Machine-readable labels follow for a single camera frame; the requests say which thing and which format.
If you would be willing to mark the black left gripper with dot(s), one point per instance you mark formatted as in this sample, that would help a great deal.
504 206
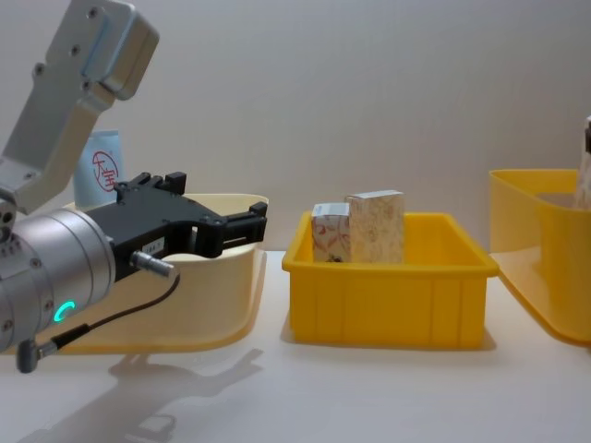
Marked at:
152 217

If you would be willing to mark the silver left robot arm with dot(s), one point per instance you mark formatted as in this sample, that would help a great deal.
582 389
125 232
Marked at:
51 258

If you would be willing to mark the cream plastic bin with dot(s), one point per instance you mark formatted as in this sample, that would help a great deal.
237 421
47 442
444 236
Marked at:
208 300

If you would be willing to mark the small patterned box red flowers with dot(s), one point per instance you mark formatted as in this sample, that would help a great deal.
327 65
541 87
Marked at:
330 237

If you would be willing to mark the tall beige patterned box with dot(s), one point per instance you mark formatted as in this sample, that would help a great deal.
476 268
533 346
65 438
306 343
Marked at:
376 228

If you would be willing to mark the shallow yellow plastic bin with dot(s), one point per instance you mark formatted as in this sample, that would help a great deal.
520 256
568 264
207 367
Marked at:
388 304

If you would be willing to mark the tall yellow plastic bin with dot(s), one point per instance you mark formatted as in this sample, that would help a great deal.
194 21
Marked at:
563 258

